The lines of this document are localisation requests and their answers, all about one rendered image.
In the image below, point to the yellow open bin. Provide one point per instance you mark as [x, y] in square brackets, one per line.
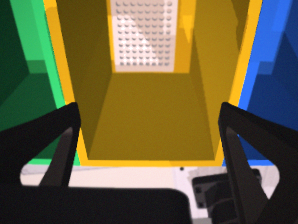
[152, 119]

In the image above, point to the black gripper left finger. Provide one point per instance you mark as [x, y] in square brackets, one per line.
[21, 143]

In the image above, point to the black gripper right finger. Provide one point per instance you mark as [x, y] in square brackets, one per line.
[278, 144]

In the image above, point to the green open-top bin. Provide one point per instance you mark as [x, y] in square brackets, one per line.
[25, 79]

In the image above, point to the blue general waste bin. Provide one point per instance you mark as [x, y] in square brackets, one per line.
[274, 94]

